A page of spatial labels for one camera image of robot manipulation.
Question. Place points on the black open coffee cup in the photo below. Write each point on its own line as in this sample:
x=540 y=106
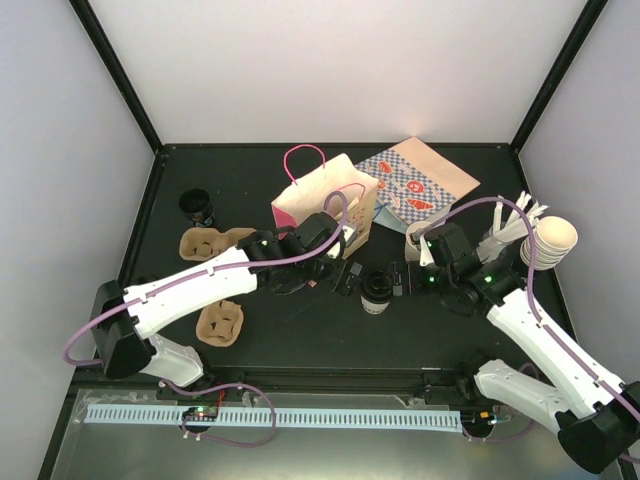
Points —
x=195 y=204

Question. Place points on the blue checkered bakery paper bag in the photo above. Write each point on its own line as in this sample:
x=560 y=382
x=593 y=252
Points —
x=415 y=183

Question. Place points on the cream pink Cakes paper bag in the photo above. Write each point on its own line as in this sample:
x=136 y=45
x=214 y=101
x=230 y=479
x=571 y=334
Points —
x=336 y=187

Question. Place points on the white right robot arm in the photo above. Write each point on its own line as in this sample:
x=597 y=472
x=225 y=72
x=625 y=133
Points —
x=593 y=412

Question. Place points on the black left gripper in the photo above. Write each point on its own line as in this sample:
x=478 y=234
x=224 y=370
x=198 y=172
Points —
x=324 y=278

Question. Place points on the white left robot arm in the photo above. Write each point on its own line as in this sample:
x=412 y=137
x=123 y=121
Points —
x=129 y=342

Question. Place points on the tall white paper cup stack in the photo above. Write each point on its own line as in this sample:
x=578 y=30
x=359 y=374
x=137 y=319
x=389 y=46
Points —
x=554 y=237

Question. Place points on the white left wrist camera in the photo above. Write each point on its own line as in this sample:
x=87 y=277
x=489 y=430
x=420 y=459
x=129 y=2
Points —
x=348 y=236

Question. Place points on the single white paper cup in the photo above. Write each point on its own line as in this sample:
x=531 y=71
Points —
x=375 y=305

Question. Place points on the white slotted cable rail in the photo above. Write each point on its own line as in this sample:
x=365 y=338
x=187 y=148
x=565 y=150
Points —
x=312 y=418

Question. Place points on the black plastic cup lid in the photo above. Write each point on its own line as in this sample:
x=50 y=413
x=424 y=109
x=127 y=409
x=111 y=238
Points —
x=377 y=285

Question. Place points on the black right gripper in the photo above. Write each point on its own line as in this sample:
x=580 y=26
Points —
x=414 y=273

